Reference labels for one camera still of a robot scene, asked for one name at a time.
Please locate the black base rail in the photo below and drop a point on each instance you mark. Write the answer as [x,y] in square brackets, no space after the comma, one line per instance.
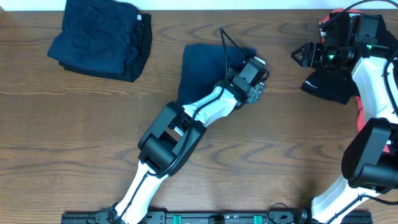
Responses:
[158,217]

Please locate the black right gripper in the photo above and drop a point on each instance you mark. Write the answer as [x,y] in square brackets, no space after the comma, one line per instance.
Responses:
[311,56]

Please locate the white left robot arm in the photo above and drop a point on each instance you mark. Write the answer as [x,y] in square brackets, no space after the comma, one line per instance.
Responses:
[170,140]

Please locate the blue shorts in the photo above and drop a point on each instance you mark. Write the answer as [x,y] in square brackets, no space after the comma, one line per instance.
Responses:
[204,65]

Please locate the folded dark navy garment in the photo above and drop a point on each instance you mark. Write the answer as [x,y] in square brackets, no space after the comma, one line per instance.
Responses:
[103,38]

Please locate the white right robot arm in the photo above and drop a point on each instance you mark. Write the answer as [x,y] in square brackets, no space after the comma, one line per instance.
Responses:
[355,57]

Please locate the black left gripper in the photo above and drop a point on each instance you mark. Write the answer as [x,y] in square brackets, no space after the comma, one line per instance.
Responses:
[256,93]

